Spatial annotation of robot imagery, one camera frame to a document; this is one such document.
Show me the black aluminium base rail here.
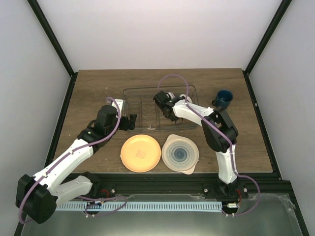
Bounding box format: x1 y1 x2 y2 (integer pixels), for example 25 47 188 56
81 173 291 197

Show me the orange plastic plate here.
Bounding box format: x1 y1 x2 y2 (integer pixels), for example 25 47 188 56
120 134 161 173

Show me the black frame post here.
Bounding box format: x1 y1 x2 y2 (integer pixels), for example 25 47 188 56
26 0 75 77
245 0 292 74

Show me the cream and teal bowl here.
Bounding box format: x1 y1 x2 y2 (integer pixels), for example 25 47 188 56
166 91 192 104

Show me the left black frame post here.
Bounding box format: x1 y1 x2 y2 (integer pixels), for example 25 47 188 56
26 0 75 77

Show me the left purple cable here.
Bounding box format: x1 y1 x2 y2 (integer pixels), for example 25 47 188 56
18 96 128 224

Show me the black wire dish rack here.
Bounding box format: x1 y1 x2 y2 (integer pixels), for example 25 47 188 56
123 85 197 131

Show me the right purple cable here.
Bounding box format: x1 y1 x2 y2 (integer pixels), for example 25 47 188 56
157 74 261 217

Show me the purple cable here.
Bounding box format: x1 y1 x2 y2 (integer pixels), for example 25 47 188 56
157 74 261 217
18 96 128 224

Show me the light blue slotted cable duct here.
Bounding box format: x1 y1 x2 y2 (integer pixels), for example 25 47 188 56
56 201 222 212

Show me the right black frame post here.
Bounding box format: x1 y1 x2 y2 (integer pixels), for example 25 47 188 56
245 0 292 74

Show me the clear plastic lidded bowl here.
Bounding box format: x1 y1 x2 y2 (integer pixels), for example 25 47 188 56
161 134 199 175

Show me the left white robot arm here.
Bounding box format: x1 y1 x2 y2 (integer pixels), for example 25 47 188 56
16 100 137 224

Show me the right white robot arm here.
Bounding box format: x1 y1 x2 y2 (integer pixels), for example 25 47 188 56
153 91 238 198

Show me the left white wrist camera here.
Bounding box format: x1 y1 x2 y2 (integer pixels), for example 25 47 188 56
111 99 128 117

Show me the dark blue mug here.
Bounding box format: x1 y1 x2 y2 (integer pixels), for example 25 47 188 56
212 89 233 108

